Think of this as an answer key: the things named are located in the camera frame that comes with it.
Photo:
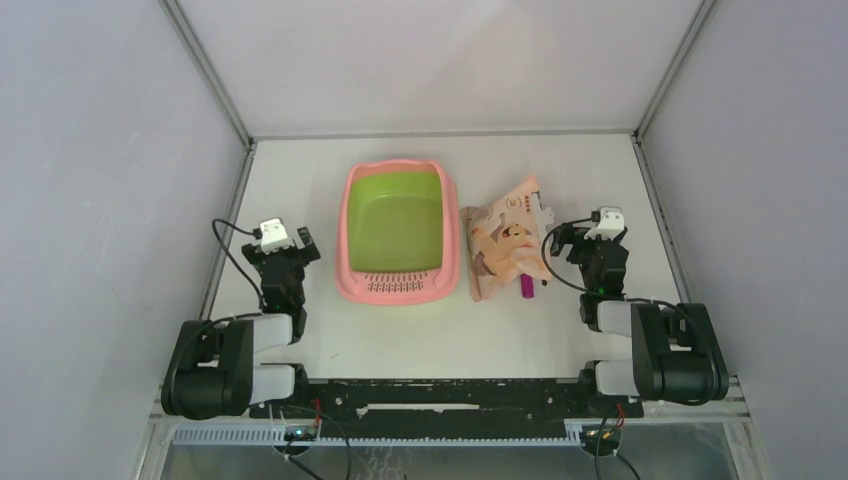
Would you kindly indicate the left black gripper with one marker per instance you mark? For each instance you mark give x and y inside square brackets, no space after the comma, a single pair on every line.
[303,255]

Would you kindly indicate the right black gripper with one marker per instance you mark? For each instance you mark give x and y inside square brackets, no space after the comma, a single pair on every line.
[573,235]

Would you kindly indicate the magenta plastic scoop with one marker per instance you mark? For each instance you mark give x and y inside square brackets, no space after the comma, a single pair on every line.
[527,286]

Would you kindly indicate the cat litter bag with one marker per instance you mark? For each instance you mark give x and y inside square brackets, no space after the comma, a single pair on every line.
[504,240]

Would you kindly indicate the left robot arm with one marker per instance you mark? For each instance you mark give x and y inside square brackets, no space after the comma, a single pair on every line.
[215,369]

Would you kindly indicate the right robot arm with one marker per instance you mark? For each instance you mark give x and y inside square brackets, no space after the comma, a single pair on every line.
[675,356]

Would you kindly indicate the pink green litter box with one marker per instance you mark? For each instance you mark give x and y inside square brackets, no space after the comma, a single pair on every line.
[398,234]

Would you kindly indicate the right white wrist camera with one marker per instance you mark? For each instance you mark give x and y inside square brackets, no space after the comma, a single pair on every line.
[608,223]

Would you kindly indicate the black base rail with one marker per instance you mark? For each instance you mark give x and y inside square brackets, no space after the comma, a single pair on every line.
[446,409]

